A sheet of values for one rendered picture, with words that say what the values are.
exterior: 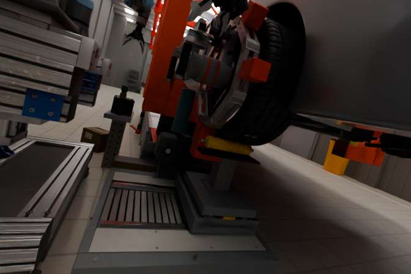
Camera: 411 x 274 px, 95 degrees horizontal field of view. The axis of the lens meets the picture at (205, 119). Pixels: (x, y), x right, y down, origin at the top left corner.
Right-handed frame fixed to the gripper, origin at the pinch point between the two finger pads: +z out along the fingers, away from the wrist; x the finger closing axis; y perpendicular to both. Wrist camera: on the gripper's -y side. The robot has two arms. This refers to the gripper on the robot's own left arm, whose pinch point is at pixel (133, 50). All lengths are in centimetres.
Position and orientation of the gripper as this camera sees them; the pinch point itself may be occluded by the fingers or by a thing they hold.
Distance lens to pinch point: 166.0
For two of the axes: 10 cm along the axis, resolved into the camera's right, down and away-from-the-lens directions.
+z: -3.7, 9.1, 1.8
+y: 3.3, 3.1, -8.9
